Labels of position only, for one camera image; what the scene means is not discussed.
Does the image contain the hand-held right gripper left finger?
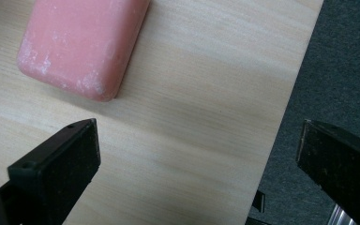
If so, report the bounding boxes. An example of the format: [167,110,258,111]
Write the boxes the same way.
[0,117,102,225]

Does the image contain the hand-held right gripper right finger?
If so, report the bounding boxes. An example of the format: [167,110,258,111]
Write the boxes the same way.
[295,119,360,225]

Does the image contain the pink soap bar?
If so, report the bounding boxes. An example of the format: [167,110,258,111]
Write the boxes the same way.
[16,0,152,103]

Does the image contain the black table bracket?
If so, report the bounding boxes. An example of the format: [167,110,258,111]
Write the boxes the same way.
[246,190,271,225]

